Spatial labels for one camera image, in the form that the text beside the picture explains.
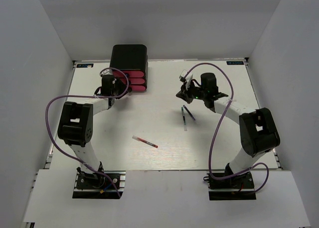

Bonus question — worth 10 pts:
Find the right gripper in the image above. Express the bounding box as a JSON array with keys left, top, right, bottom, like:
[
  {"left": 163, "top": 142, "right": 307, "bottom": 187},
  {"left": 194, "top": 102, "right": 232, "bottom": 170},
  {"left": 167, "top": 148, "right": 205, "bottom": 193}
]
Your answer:
[{"left": 177, "top": 79, "right": 208, "bottom": 104}]

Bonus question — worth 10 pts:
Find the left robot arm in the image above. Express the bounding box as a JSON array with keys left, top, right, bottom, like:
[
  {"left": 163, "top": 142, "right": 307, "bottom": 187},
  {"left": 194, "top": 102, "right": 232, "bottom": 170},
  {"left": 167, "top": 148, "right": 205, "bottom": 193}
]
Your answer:
[{"left": 58, "top": 74, "right": 131, "bottom": 188}]

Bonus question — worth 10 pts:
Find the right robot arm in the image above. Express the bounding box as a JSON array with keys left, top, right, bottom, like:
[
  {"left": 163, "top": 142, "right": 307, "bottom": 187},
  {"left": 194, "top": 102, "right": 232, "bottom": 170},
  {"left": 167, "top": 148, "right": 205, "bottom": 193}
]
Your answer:
[{"left": 176, "top": 72, "right": 280, "bottom": 188}]

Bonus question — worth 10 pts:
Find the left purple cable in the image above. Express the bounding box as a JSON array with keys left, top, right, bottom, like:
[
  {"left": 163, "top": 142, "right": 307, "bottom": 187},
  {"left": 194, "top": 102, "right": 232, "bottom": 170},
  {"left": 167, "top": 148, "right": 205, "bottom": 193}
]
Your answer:
[{"left": 45, "top": 67, "right": 130, "bottom": 198}]

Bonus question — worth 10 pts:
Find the black drawer cabinet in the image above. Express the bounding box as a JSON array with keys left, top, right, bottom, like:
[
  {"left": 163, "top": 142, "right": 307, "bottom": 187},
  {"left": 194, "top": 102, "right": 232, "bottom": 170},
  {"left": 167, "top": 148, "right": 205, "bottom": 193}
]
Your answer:
[{"left": 109, "top": 44, "right": 148, "bottom": 82}]

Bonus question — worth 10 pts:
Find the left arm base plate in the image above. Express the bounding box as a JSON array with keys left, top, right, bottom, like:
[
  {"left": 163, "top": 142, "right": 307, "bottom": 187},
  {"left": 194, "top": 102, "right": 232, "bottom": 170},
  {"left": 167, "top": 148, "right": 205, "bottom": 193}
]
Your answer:
[{"left": 72, "top": 171, "right": 126, "bottom": 200}]

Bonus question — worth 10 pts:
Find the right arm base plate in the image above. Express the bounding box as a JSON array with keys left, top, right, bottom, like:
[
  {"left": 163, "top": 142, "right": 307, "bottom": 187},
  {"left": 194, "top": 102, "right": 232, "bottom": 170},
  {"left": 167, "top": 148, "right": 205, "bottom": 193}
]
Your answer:
[{"left": 203, "top": 172, "right": 256, "bottom": 201}]

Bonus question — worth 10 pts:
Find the green gel pen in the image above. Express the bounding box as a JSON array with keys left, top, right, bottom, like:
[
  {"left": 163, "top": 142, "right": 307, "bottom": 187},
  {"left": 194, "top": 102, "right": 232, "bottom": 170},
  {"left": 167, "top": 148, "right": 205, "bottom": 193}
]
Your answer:
[{"left": 181, "top": 107, "right": 187, "bottom": 131}]

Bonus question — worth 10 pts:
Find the purple gel pen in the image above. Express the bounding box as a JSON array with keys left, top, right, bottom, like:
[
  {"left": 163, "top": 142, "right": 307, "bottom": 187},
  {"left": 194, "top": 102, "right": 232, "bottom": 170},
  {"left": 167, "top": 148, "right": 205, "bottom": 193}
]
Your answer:
[{"left": 183, "top": 105, "right": 196, "bottom": 121}]

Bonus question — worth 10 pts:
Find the pink bottom drawer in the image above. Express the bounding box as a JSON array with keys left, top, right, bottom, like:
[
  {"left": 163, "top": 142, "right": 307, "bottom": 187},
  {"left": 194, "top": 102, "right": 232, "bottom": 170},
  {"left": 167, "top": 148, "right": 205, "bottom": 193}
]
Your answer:
[{"left": 128, "top": 85, "right": 147, "bottom": 93}]

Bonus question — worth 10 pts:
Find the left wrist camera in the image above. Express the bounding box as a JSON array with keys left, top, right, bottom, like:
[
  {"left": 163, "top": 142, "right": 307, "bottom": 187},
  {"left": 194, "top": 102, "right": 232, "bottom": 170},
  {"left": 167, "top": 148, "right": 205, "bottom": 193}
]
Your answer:
[{"left": 99, "top": 68, "right": 113, "bottom": 77}]

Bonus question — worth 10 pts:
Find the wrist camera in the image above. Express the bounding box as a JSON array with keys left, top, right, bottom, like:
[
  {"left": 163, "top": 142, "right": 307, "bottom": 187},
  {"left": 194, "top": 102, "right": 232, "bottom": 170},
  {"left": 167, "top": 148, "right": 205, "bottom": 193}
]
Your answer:
[
  {"left": 179, "top": 70, "right": 193, "bottom": 89},
  {"left": 99, "top": 68, "right": 113, "bottom": 77}
]

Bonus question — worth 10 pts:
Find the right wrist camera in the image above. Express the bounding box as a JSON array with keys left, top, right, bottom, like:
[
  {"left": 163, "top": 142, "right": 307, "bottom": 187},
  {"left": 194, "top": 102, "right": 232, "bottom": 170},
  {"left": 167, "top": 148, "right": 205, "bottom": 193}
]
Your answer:
[{"left": 179, "top": 70, "right": 193, "bottom": 89}]

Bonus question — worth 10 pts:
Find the pink top drawer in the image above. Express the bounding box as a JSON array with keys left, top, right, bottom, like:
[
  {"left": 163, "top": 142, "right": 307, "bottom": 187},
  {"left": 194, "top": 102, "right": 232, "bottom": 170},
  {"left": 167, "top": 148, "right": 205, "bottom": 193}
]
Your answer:
[{"left": 113, "top": 70, "right": 145, "bottom": 78}]

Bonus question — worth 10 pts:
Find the pink drawer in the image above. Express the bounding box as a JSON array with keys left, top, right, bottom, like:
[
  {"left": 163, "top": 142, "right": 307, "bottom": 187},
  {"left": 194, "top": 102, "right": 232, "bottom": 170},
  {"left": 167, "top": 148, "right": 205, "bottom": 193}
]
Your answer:
[
  {"left": 128, "top": 85, "right": 147, "bottom": 93},
  {"left": 113, "top": 70, "right": 145, "bottom": 78},
  {"left": 129, "top": 78, "right": 147, "bottom": 86}
]

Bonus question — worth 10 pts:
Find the red gel pen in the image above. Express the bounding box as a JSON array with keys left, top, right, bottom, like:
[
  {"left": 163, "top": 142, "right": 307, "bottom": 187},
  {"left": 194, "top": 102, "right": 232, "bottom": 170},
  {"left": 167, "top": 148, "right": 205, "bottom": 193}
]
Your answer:
[{"left": 132, "top": 135, "right": 158, "bottom": 148}]

